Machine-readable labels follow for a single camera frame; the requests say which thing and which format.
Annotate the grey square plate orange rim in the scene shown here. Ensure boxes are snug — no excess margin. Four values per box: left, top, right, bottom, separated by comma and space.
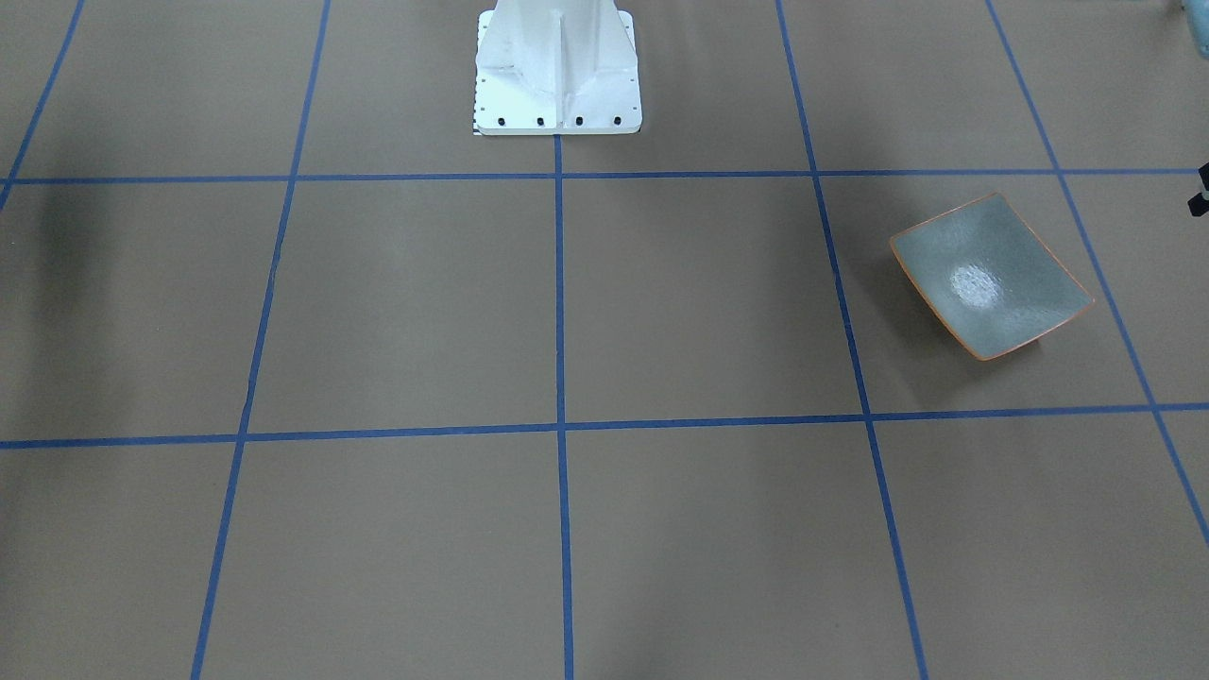
889, 191, 1094, 362

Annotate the white camera mast pedestal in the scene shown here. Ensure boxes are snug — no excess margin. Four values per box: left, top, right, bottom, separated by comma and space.
472, 1, 643, 136

